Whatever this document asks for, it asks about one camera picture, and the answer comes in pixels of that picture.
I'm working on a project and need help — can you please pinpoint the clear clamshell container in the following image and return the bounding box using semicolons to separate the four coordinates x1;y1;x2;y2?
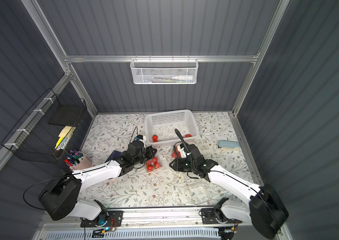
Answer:
145;157;162;173
184;181;210;199
172;149;181;159

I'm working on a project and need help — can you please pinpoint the white plastic perforated basket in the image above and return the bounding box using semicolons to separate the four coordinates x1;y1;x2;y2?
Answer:
144;110;199;147

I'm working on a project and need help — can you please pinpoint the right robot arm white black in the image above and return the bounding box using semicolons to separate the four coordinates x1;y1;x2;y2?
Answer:
169;143;289;240

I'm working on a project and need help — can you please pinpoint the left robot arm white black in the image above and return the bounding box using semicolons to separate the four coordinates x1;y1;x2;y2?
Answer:
38;140;157;224

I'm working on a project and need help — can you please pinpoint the dark blue booklet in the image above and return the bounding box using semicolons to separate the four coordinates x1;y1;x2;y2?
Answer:
104;150;125;165

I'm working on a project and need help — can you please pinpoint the light blue sponge block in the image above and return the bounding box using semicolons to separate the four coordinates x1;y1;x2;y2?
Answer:
217;140;240;151

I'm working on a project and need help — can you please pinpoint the pink cup with markers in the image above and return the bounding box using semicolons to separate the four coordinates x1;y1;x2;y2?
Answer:
64;150;93;171

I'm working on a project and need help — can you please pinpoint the yellow sticky notes pad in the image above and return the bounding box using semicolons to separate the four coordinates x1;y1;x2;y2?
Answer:
55;126;76;150

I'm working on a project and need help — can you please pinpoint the black notebook in basket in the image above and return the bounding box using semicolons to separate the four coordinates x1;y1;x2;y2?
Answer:
48;105;85;127

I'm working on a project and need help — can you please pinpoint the white marker in basket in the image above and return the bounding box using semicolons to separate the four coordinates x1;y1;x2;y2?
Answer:
170;75;193;82

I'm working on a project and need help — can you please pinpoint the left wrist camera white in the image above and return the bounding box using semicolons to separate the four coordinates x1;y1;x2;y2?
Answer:
134;135;146;143

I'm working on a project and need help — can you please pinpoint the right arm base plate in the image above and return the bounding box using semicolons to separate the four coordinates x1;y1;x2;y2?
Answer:
198;208;242;225

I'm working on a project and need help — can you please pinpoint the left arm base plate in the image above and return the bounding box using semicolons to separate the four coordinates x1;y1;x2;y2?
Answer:
80;211;124;228

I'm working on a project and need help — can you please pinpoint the white wire mesh wall basket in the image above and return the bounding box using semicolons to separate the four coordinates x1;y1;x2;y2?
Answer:
130;58;199;85

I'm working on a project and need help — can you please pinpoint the black wire wall basket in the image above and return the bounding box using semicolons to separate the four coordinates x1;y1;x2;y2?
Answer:
1;90;87;164

